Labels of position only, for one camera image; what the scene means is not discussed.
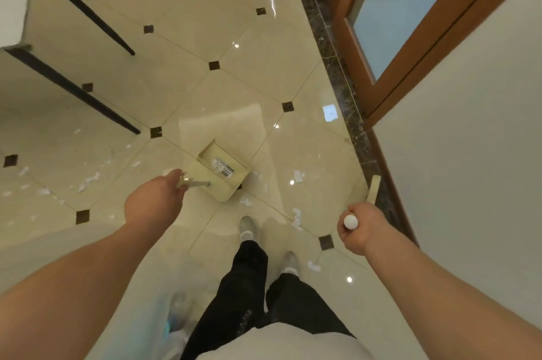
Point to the beige tiled floor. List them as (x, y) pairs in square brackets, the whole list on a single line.
[(254, 42)]

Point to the black trousers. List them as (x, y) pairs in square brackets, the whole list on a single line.
[(241, 288)]

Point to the person's right hand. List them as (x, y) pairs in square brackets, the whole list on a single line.
[(368, 232)]

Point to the person's left hand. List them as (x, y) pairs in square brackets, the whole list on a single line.
[(156, 203)]

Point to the white paper scraps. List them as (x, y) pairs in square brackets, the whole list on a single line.
[(299, 175)]

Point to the person's right forearm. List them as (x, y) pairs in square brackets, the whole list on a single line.
[(457, 304)]

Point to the person's left grey shoe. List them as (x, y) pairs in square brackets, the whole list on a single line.
[(248, 228)]

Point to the white shirt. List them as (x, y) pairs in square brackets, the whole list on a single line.
[(288, 345)]

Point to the person's left forearm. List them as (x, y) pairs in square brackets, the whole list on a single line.
[(72, 288)]

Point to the wooden door with glass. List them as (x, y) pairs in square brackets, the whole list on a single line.
[(351, 55)]

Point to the person's grey shoe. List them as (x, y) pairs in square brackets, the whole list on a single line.
[(290, 263), (248, 228)]

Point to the person's right grey shoe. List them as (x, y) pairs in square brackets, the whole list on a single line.
[(290, 263)]

